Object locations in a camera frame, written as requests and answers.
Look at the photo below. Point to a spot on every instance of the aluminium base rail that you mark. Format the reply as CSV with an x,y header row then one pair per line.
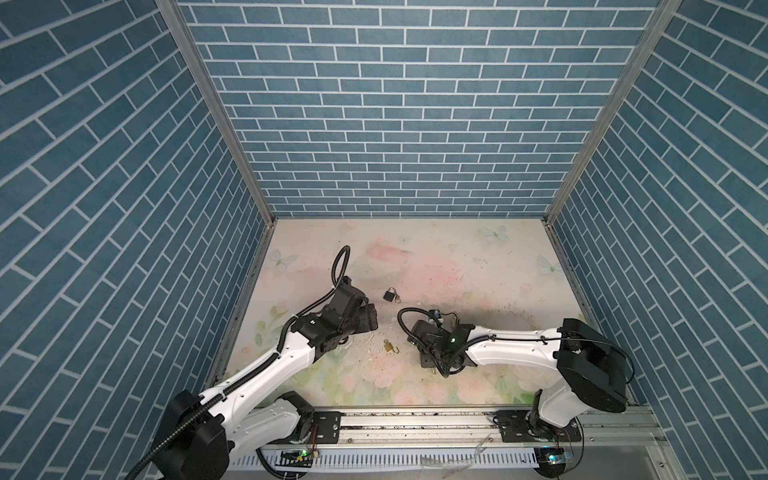
x,y
292,443

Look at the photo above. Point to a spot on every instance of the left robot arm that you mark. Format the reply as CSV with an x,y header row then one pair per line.
x,y
252,384

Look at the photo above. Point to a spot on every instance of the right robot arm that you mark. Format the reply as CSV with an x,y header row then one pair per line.
x,y
587,371

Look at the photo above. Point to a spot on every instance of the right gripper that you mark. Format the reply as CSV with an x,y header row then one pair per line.
x,y
424,364

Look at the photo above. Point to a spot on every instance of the black padlock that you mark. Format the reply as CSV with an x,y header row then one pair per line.
x,y
392,296

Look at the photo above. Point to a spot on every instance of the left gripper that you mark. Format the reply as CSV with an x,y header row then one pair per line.
x,y
368,316

